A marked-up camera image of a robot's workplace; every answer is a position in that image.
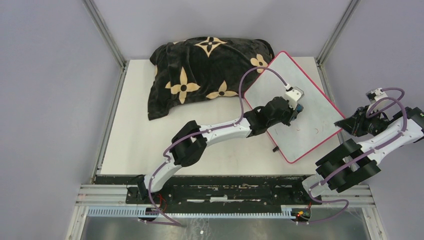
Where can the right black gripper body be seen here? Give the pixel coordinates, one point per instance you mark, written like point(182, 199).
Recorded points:
point(363, 125)

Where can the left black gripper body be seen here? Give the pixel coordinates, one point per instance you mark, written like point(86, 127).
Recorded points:
point(287, 117)

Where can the blue whiteboard eraser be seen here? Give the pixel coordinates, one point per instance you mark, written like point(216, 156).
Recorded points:
point(299, 108)

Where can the pink framed whiteboard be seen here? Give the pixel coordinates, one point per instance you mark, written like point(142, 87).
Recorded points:
point(313, 126)

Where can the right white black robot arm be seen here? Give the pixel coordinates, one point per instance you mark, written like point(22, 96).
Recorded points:
point(354, 162)

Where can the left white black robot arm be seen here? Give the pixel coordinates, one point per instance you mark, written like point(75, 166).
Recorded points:
point(189, 144)

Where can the black floral plush blanket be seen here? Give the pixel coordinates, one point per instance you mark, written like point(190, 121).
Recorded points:
point(204, 68)

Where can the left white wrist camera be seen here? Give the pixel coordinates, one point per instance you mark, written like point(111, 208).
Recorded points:
point(292, 96)

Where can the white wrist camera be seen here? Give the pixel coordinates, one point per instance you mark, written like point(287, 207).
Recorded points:
point(375, 95)
point(292, 96)

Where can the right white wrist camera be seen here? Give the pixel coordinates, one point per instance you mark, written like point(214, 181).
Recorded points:
point(375, 95)

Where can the right aluminium frame post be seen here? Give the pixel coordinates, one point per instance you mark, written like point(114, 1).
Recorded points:
point(337, 31)

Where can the aluminium frame post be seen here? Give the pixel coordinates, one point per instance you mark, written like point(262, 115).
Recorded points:
point(104, 31)
point(337, 31)

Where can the left aluminium frame post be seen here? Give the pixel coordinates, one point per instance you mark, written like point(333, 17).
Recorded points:
point(104, 31)

